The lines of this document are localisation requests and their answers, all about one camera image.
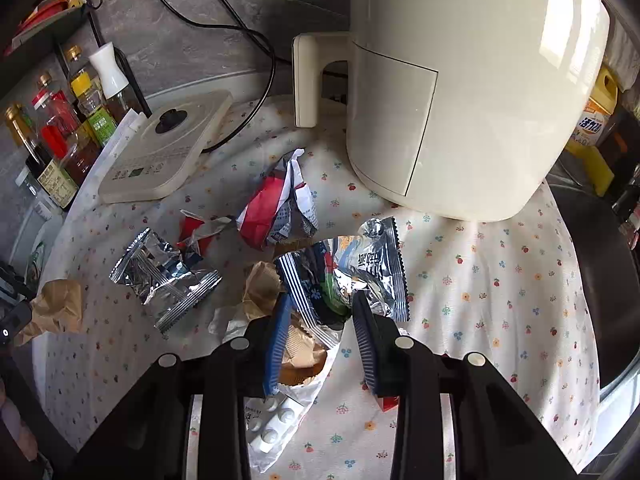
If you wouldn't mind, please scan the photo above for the red label bottle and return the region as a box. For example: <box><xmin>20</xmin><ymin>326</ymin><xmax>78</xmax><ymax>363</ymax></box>
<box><xmin>31</xmin><ymin>72</ymin><xmax>102</xmax><ymax>187</ymax></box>

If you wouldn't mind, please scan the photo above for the brown paper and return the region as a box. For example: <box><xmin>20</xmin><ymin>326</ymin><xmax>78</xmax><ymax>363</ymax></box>
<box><xmin>242</xmin><ymin>261</ymin><xmax>284</xmax><ymax>321</ymax></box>

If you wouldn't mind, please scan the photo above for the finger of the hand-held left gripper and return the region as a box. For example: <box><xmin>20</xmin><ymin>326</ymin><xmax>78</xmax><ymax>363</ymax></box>
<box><xmin>0</xmin><ymin>262</ymin><xmax>34</xmax><ymax>347</ymax></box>

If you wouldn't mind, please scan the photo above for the silver wrapper with blue print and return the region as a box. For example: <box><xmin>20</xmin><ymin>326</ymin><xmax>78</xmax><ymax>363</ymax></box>
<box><xmin>331</xmin><ymin>216</ymin><xmax>412</xmax><ymax>322</ymax></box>

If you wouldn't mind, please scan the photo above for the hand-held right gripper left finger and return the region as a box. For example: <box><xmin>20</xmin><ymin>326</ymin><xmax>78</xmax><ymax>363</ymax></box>
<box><xmin>65</xmin><ymin>294</ymin><xmax>297</xmax><ymax>480</ymax></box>

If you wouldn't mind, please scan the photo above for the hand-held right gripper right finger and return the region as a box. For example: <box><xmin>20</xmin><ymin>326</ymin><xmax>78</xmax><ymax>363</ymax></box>
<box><xmin>351</xmin><ymin>290</ymin><xmax>576</xmax><ymax>480</ymax></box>

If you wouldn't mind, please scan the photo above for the black shelf rack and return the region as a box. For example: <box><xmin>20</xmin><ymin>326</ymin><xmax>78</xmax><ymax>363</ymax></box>
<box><xmin>0</xmin><ymin>0</ymin><xmax>152</xmax><ymax>117</ymax></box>

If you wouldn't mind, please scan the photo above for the floral tablecloth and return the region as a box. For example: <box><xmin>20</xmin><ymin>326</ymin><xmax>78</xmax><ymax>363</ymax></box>
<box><xmin>32</xmin><ymin>94</ymin><xmax>601</xmax><ymax>472</ymax></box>

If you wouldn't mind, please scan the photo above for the brown paper cupcake liner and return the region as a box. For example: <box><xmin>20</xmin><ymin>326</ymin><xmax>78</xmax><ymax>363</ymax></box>
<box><xmin>277</xmin><ymin>310</ymin><xmax>329</xmax><ymax>387</ymax></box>

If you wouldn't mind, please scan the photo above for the white crumpled plastic wrapper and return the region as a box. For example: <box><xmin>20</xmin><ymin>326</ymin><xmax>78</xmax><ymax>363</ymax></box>
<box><xmin>207</xmin><ymin>304</ymin><xmax>253</xmax><ymax>343</ymax></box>

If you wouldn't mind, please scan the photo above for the small red foil wrapper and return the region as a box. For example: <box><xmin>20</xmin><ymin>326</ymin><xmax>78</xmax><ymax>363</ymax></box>
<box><xmin>177</xmin><ymin>210</ymin><xmax>234</xmax><ymax>257</ymax></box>

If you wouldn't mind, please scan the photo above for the yellow detergent bottle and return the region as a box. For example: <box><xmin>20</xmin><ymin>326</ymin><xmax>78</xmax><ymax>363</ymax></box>
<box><xmin>565</xmin><ymin>65</ymin><xmax>621</xmax><ymax>197</ymax></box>

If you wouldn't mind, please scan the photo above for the steel sink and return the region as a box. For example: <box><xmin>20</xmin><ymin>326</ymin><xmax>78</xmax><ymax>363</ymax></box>
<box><xmin>545</xmin><ymin>162</ymin><xmax>640</xmax><ymax>403</ymax></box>

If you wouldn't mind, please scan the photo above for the blue striped wrapper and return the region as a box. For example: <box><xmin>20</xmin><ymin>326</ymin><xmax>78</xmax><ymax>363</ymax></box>
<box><xmin>275</xmin><ymin>241</ymin><xmax>352</xmax><ymax>349</ymax></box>

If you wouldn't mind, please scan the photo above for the green label bottle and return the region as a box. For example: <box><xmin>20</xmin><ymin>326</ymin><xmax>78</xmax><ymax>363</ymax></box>
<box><xmin>64</xmin><ymin>45</ymin><xmax>119</xmax><ymax>149</ymax></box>

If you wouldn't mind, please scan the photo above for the brown paper bag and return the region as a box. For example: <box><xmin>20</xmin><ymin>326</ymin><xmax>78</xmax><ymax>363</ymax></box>
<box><xmin>14</xmin><ymin>279</ymin><xmax>84</xmax><ymax>347</ymax></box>

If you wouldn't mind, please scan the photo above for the dark sauce bottle gold cap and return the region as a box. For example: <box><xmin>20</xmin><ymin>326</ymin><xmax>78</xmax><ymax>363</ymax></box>
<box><xmin>4</xmin><ymin>103</ymin><xmax>81</xmax><ymax>212</ymax></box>

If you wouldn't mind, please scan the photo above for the black power cable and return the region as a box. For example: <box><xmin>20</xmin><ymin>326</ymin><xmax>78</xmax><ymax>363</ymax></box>
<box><xmin>142</xmin><ymin>0</ymin><xmax>277</xmax><ymax>154</ymax></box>

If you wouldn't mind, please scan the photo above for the oil bottle with white spout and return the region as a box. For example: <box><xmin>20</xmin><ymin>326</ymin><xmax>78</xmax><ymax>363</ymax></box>
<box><xmin>89</xmin><ymin>42</ymin><xmax>144</xmax><ymax>122</ymax></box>

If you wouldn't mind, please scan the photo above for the red white crumpled wrapper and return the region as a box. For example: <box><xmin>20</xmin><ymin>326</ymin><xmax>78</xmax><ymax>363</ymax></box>
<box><xmin>235</xmin><ymin>148</ymin><xmax>320</xmax><ymax>251</ymax></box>

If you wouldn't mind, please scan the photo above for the plain silver foil wrapper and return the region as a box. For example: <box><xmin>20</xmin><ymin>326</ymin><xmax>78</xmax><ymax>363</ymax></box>
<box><xmin>109</xmin><ymin>227</ymin><xmax>223</xmax><ymax>334</ymax></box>

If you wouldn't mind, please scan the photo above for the hanging white cloth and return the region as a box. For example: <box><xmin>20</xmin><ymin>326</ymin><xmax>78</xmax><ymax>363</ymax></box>
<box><xmin>606</xmin><ymin>24</ymin><xmax>640</xmax><ymax>92</ymax></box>

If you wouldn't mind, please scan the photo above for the white pill blister pack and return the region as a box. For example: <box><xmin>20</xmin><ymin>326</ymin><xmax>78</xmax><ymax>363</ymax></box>
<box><xmin>245</xmin><ymin>395</ymin><xmax>307</xmax><ymax>457</ymax></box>

